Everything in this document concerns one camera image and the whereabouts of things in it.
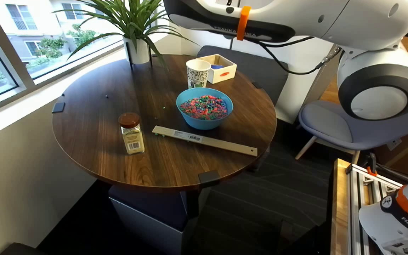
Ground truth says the black table clip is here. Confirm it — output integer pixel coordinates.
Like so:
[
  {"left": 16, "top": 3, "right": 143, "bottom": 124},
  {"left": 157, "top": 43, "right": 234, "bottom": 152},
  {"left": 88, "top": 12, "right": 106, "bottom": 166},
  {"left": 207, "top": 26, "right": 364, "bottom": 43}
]
[
  {"left": 199, "top": 172, "right": 220, "bottom": 185},
  {"left": 53, "top": 97, "right": 65, "bottom": 114}
]

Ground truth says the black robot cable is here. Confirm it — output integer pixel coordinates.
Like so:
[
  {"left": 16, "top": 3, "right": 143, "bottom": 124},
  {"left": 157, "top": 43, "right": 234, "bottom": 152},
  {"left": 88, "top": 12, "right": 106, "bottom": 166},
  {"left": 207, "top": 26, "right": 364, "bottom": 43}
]
[{"left": 251, "top": 34, "right": 344, "bottom": 77}]

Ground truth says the spice jar brown lid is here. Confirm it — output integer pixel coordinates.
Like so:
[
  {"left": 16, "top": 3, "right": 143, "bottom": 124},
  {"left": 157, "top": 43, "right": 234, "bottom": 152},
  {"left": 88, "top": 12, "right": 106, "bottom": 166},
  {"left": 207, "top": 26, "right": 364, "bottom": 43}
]
[{"left": 119, "top": 112, "right": 145, "bottom": 155}]

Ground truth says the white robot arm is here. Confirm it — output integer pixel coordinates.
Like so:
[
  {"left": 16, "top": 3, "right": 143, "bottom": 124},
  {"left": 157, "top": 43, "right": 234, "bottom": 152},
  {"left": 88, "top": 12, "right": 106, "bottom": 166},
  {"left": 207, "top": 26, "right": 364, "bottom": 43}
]
[{"left": 163, "top": 0, "right": 408, "bottom": 151}]

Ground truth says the green potted plant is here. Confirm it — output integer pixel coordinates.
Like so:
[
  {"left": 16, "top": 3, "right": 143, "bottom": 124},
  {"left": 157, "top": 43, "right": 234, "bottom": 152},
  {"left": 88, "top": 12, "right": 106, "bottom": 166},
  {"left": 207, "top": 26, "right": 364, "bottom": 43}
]
[{"left": 71, "top": 0, "right": 187, "bottom": 66}]

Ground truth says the blue bowl with cereal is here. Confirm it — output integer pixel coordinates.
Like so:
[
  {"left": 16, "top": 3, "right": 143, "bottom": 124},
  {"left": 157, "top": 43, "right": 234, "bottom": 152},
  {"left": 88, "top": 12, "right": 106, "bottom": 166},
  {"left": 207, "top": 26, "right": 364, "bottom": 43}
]
[{"left": 176, "top": 88, "right": 234, "bottom": 131}]

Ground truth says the white wooden box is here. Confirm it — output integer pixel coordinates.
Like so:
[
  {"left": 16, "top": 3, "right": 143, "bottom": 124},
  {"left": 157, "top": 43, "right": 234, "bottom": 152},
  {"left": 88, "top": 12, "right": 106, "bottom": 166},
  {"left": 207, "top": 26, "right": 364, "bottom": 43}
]
[{"left": 203, "top": 54, "right": 237, "bottom": 84}]

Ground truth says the patterned paper cup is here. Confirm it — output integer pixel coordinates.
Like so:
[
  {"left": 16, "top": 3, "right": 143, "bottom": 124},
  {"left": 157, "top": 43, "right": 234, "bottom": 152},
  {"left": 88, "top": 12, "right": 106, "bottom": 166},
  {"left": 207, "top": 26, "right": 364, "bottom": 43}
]
[{"left": 186, "top": 58, "right": 211, "bottom": 88}]

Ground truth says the blue tape roll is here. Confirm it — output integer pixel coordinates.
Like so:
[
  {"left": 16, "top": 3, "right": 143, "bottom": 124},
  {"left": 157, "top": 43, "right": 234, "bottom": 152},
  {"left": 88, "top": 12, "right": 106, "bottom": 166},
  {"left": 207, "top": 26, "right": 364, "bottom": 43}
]
[{"left": 211, "top": 64, "right": 224, "bottom": 70}]

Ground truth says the grey blue chair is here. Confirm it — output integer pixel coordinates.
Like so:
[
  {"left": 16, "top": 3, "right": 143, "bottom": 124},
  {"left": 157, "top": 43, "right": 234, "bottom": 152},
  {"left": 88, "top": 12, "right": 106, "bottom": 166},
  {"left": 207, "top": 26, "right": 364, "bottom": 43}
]
[{"left": 295, "top": 101, "right": 408, "bottom": 163}]

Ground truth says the black table clip front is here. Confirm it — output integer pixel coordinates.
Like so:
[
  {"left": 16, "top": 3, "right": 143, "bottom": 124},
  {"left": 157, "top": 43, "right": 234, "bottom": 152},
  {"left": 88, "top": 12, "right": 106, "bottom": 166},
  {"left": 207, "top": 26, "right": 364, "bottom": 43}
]
[{"left": 199, "top": 172, "right": 220, "bottom": 185}]

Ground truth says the dark grey sofa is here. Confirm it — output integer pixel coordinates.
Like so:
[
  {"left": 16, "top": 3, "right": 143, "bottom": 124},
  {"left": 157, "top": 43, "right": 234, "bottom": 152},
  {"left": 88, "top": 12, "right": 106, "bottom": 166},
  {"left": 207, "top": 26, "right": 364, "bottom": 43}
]
[{"left": 199, "top": 46, "right": 288, "bottom": 102}]

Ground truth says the round wooden table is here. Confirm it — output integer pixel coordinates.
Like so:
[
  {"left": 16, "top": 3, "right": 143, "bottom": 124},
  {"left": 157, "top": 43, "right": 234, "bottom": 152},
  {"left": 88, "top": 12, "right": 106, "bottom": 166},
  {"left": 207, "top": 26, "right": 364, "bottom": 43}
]
[{"left": 51, "top": 53, "right": 279, "bottom": 192}]

